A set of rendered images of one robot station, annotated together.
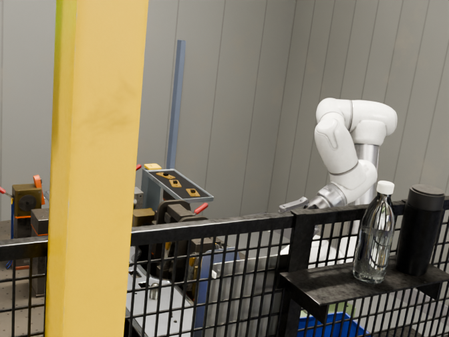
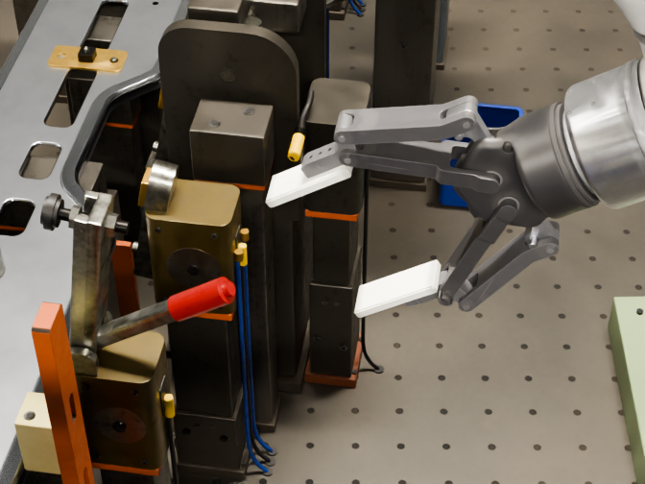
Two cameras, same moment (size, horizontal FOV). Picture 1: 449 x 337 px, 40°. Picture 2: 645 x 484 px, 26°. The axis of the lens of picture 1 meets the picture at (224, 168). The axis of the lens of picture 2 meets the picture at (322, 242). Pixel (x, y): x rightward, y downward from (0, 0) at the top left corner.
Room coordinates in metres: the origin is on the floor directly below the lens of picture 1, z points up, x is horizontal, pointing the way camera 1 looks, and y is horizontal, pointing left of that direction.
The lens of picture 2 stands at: (1.25, -0.67, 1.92)
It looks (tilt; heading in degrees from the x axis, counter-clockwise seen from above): 43 degrees down; 40
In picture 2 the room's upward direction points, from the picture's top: straight up
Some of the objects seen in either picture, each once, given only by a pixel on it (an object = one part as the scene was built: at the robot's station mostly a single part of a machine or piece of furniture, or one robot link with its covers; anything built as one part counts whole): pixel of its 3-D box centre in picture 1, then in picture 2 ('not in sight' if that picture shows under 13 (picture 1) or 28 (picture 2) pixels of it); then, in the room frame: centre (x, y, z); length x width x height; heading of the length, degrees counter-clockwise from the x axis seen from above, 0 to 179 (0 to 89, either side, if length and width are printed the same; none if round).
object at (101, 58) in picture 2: not in sight; (87, 55); (2.05, 0.35, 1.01); 0.08 x 0.04 x 0.01; 122
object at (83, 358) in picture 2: not in sight; (79, 360); (1.70, -0.02, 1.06); 0.03 x 0.01 x 0.03; 121
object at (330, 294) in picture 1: (369, 257); not in sight; (1.17, -0.31, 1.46); 0.36 x 0.15 x 0.18; 121
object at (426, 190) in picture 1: (419, 230); not in sight; (1.22, -0.42, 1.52); 0.07 x 0.07 x 0.18
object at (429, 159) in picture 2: not in sight; (420, 158); (1.86, -0.24, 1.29); 0.11 x 0.04 x 0.01; 121
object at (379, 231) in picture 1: (377, 231); not in sight; (1.15, -0.31, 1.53); 0.07 x 0.07 x 0.20
